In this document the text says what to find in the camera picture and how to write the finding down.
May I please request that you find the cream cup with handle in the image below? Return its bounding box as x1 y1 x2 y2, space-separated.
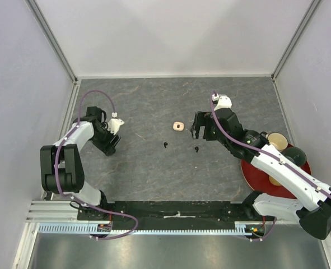
268 175 282 186

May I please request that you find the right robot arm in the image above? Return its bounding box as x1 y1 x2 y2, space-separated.
190 108 331 240

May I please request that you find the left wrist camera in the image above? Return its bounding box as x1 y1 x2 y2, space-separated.
107 112 124 135

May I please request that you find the beige earbud charging case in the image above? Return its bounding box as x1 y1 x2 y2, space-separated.
173 122 184 132

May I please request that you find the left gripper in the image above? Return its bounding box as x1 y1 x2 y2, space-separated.
91 124 121 156

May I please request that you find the slotted cable duct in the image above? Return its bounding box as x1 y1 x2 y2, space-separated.
38 222 252 236

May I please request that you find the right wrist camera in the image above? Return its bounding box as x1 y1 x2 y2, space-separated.
211 93 232 113

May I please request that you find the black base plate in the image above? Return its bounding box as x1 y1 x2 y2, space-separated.
77 200 267 231

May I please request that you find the dark green cup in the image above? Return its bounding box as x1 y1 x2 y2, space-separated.
282 146 307 166

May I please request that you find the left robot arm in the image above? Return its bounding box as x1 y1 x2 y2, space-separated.
40 106 124 220

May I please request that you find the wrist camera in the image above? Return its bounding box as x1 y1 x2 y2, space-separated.
211 93 232 113
107 112 124 135

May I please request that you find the cream mug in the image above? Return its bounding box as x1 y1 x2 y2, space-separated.
264 132 288 152

